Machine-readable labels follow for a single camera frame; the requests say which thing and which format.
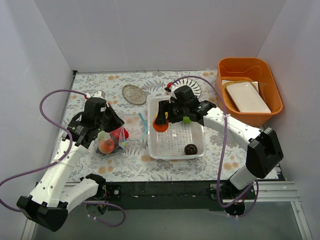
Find red bell pepper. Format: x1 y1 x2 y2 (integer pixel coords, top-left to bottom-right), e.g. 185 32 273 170
109 126 129 141

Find large green custard apple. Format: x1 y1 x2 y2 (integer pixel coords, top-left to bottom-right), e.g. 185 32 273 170
183 116 192 124

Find orange fruit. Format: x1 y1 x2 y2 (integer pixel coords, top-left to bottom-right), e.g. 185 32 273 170
152 119 169 133

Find clear zip top bag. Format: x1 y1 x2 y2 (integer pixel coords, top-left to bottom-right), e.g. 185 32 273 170
94 112 148 157

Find peach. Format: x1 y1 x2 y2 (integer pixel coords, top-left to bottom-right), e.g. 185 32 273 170
98 138 115 155

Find dark purple mangosteen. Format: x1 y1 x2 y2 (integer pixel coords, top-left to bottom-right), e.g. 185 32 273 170
184 144 198 156

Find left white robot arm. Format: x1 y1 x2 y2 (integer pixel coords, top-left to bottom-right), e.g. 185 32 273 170
16 97 124 232

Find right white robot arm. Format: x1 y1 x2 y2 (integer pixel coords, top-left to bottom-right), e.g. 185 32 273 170
154 85 284 199

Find blue striped round plate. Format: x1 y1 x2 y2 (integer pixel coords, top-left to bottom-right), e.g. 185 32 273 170
169 77 202 98

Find floral tablecloth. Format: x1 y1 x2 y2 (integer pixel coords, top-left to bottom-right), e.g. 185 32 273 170
63 71 246 183

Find speckled grey oval dish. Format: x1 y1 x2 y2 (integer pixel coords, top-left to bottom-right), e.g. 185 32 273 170
122 84 147 105

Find white plastic basket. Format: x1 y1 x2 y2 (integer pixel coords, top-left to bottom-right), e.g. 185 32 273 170
147 95 207 160

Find white rectangular plate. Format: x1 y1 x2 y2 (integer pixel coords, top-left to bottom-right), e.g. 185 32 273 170
225 81 271 113

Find orange plastic bin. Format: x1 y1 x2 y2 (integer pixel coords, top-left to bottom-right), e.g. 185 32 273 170
215 57 283 127

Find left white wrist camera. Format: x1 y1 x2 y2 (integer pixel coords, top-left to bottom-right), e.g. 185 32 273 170
85 90 106 100

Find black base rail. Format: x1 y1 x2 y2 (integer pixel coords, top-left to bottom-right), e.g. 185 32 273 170
105 180 224 211

